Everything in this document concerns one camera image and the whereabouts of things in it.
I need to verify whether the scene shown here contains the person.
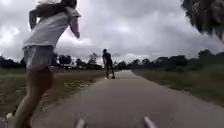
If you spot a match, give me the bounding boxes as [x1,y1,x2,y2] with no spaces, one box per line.
[5,0,82,128]
[102,48,116,80]

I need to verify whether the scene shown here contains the grey asphalt path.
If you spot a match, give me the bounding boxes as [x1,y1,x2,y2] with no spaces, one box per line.
[31,69,224,128]

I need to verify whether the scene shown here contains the grass verge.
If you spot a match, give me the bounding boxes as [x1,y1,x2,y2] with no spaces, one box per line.
[132,64,224,108]
[0,67,108,118]

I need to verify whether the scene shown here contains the row of trees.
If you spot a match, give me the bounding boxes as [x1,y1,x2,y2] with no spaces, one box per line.
[0,49,224,71]

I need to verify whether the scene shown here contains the robot's own part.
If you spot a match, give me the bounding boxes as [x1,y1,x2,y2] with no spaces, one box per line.
[143,115,158,128]
[75,115,88,128]

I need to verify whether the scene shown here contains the tree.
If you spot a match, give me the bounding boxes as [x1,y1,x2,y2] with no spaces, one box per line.
[180,0,224,42]

